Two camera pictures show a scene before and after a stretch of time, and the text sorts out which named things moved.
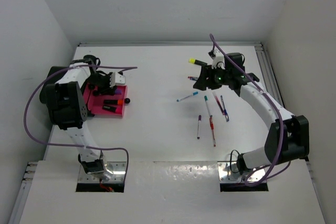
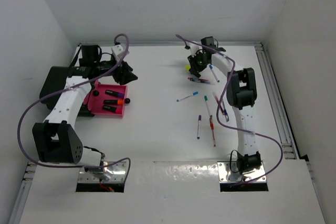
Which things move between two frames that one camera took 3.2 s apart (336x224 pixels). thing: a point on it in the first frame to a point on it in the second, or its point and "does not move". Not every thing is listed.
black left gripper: x=107 y=89 to x=122 y=74
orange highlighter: x=113 y=102 does not move
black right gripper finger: x=203 y=81 to x=193 y=70
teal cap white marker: x=206 y=99 does not move
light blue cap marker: x=193 y=93 does not move
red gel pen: x=194 y=78 does not move
